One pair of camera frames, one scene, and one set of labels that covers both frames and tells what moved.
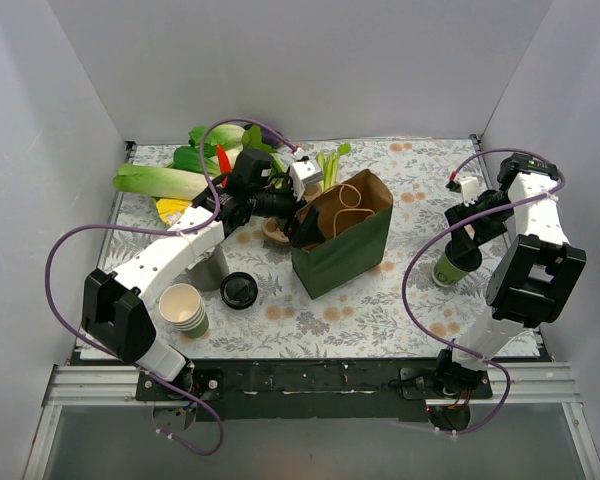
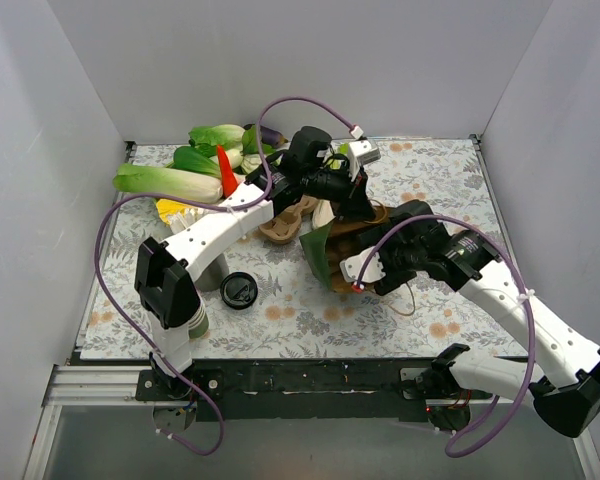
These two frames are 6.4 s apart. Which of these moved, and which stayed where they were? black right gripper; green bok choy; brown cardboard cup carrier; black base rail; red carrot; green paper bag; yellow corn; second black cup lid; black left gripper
Moved: black left gripper; green paper bag; black right gripper
Stayed: black base rail; red carrot; second black cup lid; green bok choy; yellow corn; brown cardboard cup carrier
